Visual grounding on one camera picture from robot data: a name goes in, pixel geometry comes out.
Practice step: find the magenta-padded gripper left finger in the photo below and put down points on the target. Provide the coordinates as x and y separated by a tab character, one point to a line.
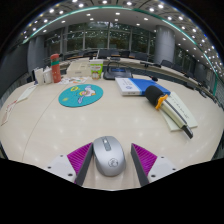
63	166

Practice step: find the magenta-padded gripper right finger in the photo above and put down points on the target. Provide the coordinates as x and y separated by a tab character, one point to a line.
160	167

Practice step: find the silver grey computer mouse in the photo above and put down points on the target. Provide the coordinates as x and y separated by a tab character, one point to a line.
108	156

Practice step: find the round teal cartoon mouse pad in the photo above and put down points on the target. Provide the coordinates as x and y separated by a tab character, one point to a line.
71	96

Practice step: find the handheld microphone black foam head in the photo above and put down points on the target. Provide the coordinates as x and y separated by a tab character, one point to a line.
166	105

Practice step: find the pale green notepad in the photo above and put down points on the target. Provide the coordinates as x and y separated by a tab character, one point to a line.
183	108

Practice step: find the red and white leaflet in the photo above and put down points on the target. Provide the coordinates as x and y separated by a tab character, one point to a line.
8	113

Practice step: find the blue and white book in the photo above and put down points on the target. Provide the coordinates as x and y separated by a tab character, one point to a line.
133	86

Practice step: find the colourful sticker sheet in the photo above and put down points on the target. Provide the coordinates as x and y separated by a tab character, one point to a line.
74	80

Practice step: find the black gooseneck microphone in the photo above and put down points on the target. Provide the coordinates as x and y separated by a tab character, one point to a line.
153	78

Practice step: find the red thermos bottle green band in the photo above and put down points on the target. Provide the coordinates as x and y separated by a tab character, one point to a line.
55	70

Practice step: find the white paper cup green print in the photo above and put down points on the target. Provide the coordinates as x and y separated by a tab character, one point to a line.
96	69

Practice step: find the dark office chairs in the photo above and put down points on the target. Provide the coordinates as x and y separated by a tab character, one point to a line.
166	63

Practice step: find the dark conference microphone console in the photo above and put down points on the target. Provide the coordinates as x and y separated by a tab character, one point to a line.
117	71

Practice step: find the long curved conference desk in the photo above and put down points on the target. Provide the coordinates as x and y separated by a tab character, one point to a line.
140	63

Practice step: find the ceiling spot lights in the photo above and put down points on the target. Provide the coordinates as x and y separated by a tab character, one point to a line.
117	13

